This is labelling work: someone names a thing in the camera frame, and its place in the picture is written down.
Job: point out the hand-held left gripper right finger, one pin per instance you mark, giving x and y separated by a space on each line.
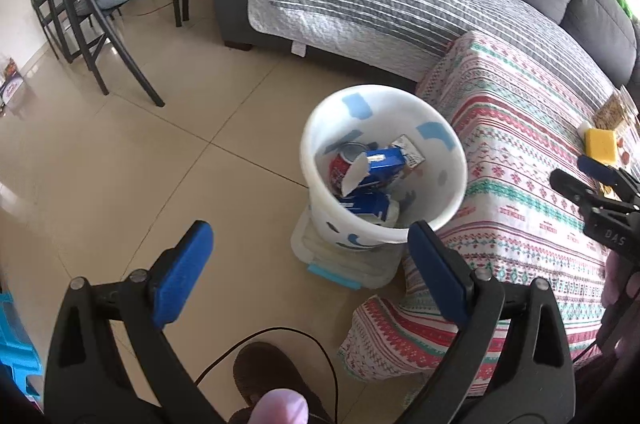
440 274

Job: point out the brown slipper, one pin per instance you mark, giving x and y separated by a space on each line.
270 369

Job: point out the white plastic bin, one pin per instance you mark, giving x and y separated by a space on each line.
320 144

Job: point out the black stool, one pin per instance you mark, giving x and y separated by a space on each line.
50 4

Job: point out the blue plastic stool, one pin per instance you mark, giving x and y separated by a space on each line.
15 339

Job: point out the yellow sponge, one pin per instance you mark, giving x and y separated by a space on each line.
602 144

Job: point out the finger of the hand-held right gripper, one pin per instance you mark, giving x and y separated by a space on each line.
572 186
597 167

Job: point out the person's right forearm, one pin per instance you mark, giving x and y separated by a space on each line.
617 279

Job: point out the white plastic storage box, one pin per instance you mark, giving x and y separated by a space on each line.
350 264

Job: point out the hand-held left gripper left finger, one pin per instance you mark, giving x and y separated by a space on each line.
182 274

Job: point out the blue carton with white flap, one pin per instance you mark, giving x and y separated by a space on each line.
385 162

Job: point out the colourful printed box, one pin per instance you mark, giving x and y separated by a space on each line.
11 82

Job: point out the green plush toy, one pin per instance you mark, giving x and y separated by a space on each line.
624 4

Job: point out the metal drink can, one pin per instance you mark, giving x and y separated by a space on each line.
340 169

